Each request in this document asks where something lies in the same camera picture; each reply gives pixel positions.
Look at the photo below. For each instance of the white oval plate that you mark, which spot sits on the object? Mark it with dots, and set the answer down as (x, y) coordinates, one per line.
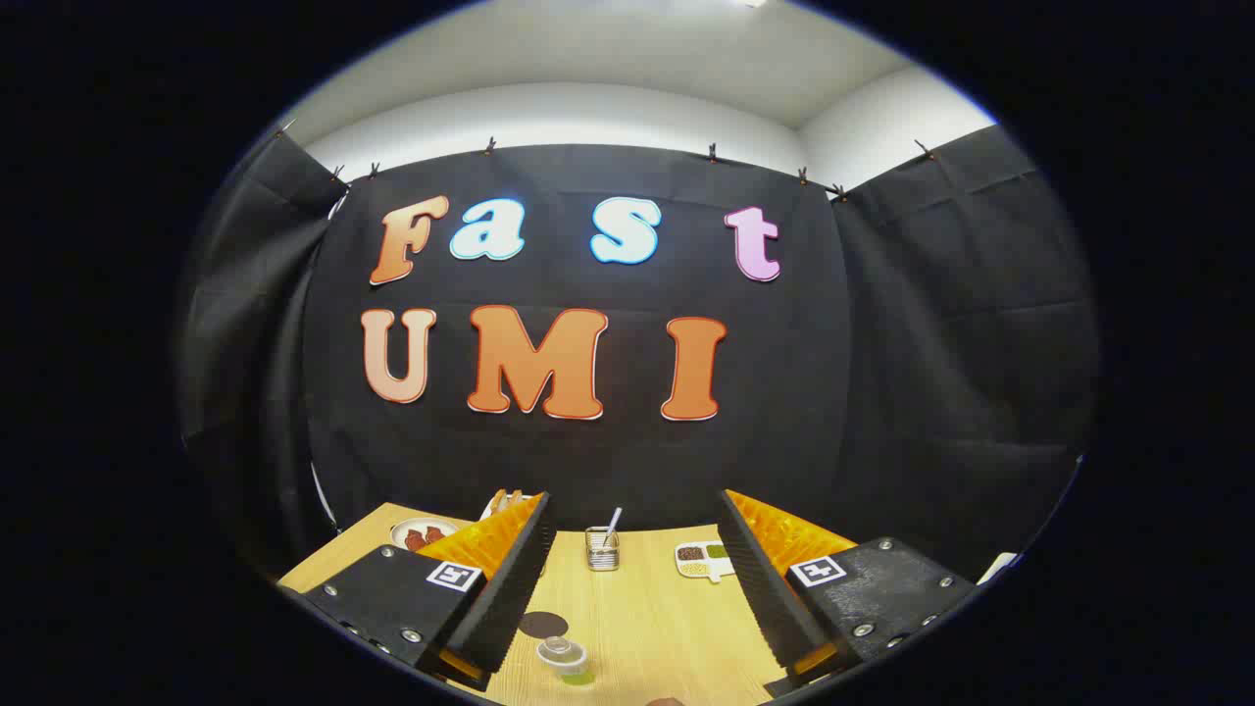
(404, 528)

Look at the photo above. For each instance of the white toaster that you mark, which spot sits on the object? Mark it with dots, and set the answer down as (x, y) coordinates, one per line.
(487, 510)

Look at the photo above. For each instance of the dark brown round coaster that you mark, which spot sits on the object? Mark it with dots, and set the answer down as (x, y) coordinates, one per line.
(542, 622)

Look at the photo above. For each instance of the white flat object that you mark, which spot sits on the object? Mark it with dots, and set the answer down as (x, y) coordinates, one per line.
(1000, 568)

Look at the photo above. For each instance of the white divided spice dish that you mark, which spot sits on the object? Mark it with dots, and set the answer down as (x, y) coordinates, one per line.
(701, 559)

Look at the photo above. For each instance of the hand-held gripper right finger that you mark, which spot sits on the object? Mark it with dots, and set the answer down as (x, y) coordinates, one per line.
(770, 598)

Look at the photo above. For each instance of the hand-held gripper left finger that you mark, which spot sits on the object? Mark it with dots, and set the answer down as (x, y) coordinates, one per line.
(510, 588)

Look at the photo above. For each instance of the clear white juice bottle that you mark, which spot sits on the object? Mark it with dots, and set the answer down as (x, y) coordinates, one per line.
(561, 655)

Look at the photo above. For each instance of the wooden table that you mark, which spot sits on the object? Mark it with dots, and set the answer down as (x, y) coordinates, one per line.
(637, 628)

